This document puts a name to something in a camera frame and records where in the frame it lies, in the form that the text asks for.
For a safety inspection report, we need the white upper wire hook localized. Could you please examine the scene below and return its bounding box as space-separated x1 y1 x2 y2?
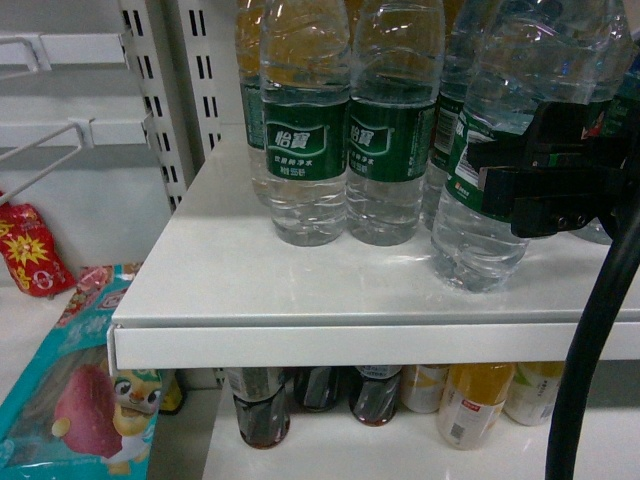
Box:
1 34 48 80

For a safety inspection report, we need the dark tea bottle lower left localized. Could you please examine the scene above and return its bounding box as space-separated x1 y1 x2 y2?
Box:
225 367 290 449

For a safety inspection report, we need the water bottle front left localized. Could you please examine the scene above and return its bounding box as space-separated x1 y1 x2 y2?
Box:
259 1 351 247

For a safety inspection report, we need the red snack packet hanging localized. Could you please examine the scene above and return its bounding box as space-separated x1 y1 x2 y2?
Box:
1 203 76 297

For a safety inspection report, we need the teal snack bag cartoon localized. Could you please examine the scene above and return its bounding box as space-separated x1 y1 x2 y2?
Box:
1 264 171 480

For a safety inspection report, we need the water bottle right side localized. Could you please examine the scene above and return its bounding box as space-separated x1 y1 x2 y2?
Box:
422 1 483 230

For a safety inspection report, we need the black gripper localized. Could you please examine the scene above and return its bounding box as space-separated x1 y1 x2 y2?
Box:
467 102 639 238

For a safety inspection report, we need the cream bottle lower middle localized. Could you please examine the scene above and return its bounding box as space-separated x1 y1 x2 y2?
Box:
401 364 449 414

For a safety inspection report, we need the white green bottle lower right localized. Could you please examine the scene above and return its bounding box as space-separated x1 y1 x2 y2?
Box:
504 361 565 426

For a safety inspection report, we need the white wire display hook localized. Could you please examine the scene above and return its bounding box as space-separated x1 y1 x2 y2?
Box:
0 117 96 206

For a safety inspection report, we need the black cable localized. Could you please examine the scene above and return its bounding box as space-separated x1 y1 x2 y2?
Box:
543 199 640 480

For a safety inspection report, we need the clear water bottle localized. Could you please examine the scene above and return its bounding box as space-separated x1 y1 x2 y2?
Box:
431 1 639 292

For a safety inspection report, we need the yellow white bottle lower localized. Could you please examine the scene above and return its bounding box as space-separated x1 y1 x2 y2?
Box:
436 363 516 450

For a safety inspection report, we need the dark tea bottle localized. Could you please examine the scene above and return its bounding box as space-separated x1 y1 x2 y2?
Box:
293 366 339 412
348 365 402 427
225 367 290 449

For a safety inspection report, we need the water bottle back left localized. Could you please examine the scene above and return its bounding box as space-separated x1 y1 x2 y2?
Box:
235 0 269 206

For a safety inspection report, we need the white slotted shelf upright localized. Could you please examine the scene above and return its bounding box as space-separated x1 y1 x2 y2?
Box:
119 1 221 210

